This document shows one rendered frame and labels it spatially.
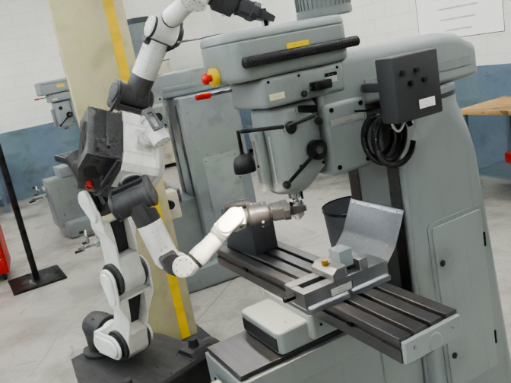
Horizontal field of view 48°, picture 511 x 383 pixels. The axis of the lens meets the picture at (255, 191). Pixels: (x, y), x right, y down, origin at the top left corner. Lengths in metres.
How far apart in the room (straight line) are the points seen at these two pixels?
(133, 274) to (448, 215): 1.29
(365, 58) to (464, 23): 4.85
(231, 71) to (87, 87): 1.82
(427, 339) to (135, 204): 1.01
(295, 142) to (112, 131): 0.64
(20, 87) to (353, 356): 9.23
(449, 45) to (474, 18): 4.44
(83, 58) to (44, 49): 7.38
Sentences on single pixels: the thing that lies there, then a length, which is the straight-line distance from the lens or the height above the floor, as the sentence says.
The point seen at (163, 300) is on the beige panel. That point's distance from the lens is 3.88.
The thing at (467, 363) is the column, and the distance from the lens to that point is 2.61.
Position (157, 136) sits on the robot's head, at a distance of 2.00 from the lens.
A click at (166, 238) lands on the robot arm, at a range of 2.00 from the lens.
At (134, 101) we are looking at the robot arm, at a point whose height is 1.72.
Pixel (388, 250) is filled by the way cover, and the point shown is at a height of 1.00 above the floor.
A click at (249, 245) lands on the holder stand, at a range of 2.45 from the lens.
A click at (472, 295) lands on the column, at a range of 2.53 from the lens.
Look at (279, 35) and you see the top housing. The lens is 1.91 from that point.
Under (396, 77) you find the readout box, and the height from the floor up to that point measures 1.66.
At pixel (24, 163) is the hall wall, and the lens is 10.86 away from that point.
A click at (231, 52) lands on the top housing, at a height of 1.83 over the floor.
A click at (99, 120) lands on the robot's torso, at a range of 2.09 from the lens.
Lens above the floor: 1.83
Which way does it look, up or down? 14 degrees down
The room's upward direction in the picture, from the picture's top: 11 degrees counter-clockwise
